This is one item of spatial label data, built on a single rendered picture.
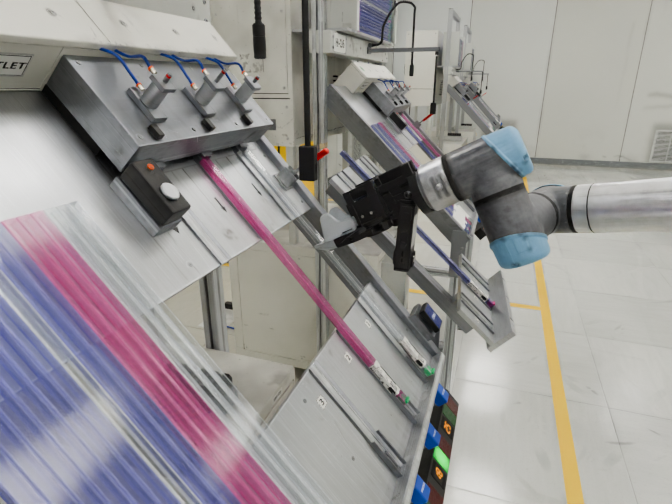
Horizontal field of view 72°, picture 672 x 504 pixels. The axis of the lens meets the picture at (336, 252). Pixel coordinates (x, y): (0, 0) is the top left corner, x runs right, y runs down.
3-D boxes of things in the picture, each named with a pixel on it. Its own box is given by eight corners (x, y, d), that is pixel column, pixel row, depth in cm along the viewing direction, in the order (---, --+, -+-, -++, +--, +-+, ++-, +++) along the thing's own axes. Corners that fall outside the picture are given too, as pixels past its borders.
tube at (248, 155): (428, 372, 83) (433, 370, 82) (427, 377, 82) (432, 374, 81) (245, 153, 81) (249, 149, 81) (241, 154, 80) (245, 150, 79)
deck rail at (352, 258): (418, 366, 94) (442, 353, 91) (416, 372, 92) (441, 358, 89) (190, 90, 91) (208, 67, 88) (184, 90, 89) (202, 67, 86)
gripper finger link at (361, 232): (337, 233, 79) (383, 213, 76) (342, 242, 79) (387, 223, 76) (329, 241, 75) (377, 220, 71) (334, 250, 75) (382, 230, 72)
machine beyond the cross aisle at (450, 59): (494, 190, 563) (514, 16, 499) (491, 206, 491) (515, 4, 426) (384, 182, 606) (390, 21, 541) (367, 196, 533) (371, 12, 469)
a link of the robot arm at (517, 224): (570, 243, 69) (542, 175, 70) (541, 263, 62) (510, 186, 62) (521, 257, 75) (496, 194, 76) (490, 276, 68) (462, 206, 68)
